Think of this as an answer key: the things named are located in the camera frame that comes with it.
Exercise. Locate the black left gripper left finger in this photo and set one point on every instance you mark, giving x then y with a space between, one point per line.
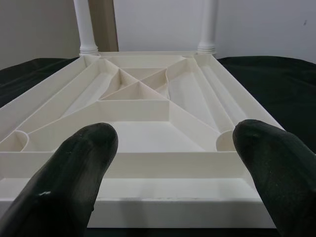
61 177

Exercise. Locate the white plastic table leg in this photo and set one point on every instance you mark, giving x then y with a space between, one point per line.
208 24
86 24

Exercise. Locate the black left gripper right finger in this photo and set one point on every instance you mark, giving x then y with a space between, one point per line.
284 177

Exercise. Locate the black tablecloth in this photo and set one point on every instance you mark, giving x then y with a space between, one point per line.
276 81

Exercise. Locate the white plastic table top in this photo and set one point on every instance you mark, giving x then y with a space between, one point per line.
148 148

